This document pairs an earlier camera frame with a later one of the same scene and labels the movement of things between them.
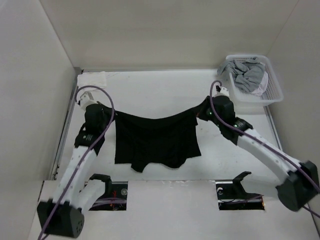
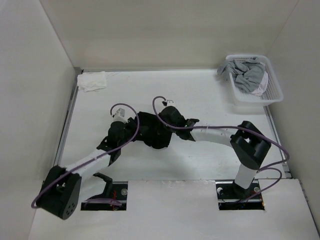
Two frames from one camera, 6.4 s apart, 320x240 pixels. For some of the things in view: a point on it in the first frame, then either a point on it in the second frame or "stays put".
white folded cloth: x=98 y=79 stays put
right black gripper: x=199 y=110 -> x=161 y=116
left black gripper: x=109 y=111 -> x=133 y=126
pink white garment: x=263 y=85 stays put
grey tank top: x=246 y=74 stays put
